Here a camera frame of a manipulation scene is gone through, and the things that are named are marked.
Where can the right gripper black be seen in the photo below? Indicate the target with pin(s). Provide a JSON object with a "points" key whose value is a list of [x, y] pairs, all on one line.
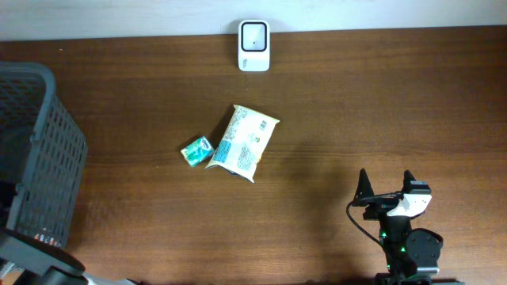
{"points": [[382, 210]]}

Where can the cream snack bag blue label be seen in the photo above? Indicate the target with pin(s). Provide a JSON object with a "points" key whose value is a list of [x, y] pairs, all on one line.
{"points": [[243, 143]]}

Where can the teal tissue pack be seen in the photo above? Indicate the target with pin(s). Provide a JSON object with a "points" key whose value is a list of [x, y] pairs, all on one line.
{"points": [[197, 151]]}

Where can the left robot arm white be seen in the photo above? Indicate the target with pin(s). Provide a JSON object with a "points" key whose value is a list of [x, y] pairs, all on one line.
{"points": [[44, 264]]}

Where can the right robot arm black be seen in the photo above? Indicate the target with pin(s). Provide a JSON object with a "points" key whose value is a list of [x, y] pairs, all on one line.
{"points": [[411, 254]]}

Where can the white barcode scanner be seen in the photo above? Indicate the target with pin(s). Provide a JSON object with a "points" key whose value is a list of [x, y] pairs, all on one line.
{"points": [[253, 45]]}

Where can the grey plastic mesh basket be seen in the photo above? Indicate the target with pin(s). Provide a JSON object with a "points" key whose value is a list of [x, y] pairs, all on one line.
{"points": [[43, 155]]}

